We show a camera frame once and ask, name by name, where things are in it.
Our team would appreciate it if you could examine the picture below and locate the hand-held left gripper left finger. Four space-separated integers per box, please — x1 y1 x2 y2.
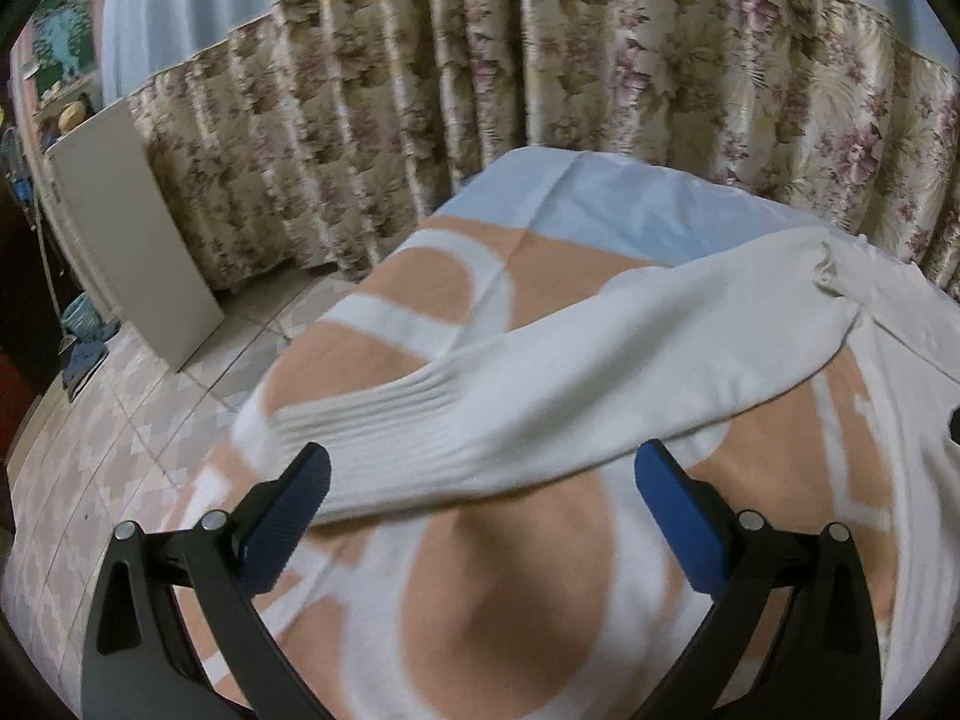
81 442 335 720

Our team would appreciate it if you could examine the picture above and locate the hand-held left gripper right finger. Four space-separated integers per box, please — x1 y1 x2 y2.
634 439 884 720

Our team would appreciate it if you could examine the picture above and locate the white knit sweater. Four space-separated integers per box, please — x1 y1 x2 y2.
266 229 960 720

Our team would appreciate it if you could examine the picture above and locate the orange blue printed blanket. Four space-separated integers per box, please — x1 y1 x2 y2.
172 146 912 720

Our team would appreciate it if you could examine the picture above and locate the blue cloth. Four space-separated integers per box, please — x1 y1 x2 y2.
64 322 121 391

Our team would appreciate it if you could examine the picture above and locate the blue bowl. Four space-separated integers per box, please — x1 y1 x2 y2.
61 294 106 338

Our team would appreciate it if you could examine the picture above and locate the floral curtain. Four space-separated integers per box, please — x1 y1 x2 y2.
127 0 960 308

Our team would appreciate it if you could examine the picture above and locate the wall poster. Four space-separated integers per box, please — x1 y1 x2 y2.
26 0 102 87

